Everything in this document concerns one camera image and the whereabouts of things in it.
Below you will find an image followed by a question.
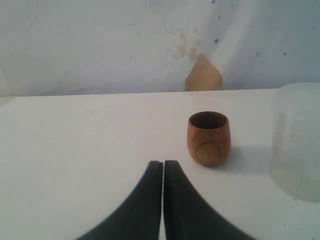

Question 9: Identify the brown wooden cup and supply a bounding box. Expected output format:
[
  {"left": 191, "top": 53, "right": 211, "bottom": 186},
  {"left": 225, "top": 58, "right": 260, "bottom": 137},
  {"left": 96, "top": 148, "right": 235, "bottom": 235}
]
[{"left": 187, "top": 111, "right": 231, "bottom": 167}]

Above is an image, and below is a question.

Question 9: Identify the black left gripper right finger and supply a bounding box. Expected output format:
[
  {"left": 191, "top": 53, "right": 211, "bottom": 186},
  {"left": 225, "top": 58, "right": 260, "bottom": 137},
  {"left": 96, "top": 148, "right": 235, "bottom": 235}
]
[{"left": 163, "top": 160, "right": 253, "bottom": 240}]

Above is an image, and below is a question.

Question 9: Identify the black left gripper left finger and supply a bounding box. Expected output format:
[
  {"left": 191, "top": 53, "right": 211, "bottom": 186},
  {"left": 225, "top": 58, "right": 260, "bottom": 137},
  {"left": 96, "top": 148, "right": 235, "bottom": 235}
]
[{"left": 79, "top": 161, "right": 163, "bottom": 240}]

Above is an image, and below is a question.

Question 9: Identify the translucent white plastic cup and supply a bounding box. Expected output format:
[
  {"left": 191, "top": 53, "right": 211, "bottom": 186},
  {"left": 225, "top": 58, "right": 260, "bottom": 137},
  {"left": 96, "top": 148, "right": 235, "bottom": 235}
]
[{"left": 271, "top": 82, "right": 320, "bottom": 203}]

